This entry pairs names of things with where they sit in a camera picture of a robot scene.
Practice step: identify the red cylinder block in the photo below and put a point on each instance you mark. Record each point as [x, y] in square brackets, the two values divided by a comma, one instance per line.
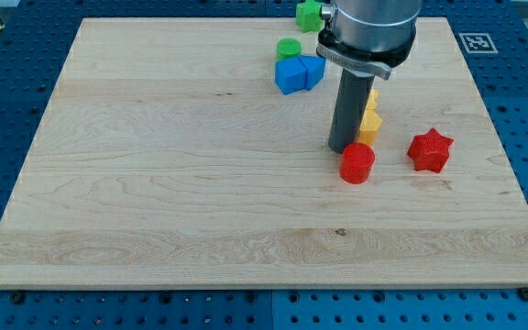
[357, 162]

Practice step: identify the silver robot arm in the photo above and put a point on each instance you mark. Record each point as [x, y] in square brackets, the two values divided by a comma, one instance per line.
[368, 37]

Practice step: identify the yellow star block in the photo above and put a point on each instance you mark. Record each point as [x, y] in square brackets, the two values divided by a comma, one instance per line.
[373, 98]

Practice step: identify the green star block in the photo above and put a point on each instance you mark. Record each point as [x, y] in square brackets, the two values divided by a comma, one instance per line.
[307, 16]

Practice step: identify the red star block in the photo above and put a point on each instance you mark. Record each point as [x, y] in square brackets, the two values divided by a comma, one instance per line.
[430, 151]

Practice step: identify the blue cube block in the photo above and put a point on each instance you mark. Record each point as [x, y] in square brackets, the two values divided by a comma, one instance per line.
[290, 75]

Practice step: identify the light wooden board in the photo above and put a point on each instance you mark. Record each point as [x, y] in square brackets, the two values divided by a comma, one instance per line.
[168, 159]

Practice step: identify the blue pentagon block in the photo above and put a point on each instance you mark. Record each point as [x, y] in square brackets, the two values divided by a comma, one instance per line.
[314, 70]

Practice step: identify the yellow pentagon block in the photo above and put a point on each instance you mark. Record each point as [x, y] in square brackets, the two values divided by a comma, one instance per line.
[369, 128]

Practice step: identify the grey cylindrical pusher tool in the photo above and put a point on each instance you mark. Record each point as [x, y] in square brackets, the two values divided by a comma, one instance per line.
[350, 104]

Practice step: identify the green cylinder block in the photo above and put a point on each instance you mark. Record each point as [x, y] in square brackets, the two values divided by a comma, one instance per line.
[287, 48]

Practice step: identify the white fiducial marker tag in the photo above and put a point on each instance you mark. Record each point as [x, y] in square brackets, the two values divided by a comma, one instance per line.
[477, 43]

